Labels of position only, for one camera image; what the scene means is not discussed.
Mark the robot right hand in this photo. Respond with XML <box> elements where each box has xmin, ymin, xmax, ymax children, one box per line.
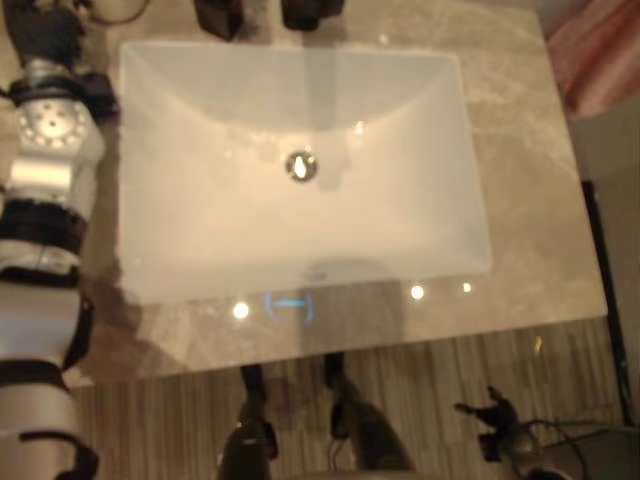
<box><xmin>453</xmin><ymin>384</ymin><xmax>527</xmax><ymax>462</ymax></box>

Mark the white rectangular sink basin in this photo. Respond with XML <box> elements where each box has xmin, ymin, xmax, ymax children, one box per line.
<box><xmin>117</xmin><ymin>40</ymin><xmax>494</xmax><ymax>304</ymax></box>

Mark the black upright frame bar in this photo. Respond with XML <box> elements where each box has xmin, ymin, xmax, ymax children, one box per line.
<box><xmin>581</xmin><ymin>180</ymin><xmax>632</xmax><ymax>426</ymax></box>

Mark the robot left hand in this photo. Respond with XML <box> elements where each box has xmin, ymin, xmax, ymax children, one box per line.
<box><xmin>3</xmin><ymin>0</ymin><xmax>85</xmax><ymax>66</ymax></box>

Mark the pink towel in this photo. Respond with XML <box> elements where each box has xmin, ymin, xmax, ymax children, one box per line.
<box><xmin>544</xmin><ymin>0</ymin><xmax>640</xmax><ymax>110</ymax></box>

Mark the black faucet base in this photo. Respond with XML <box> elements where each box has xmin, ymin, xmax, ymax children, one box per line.
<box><xmin>280</xmin><ymin>0</ymin><xmax>347</xmax><ymax>32</ymax></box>

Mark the thin dark cable loop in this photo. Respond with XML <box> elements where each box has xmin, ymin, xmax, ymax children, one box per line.
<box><xmin>88</xmin><ymin>0</ymin><xmax>147</xmax><ymax>24</ymax></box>

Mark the black box-shaped dispenser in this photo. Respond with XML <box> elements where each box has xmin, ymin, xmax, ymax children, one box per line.
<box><xmin>193</xmin><ymin>0</ymin><xmax>247</xmax><ymax>41</ymax></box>

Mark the chrome sink drain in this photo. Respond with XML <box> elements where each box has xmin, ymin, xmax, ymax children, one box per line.
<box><xmin>284</xmin><ymin>149</ymin><xmax>320</xmax><ymax>184</ymax></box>

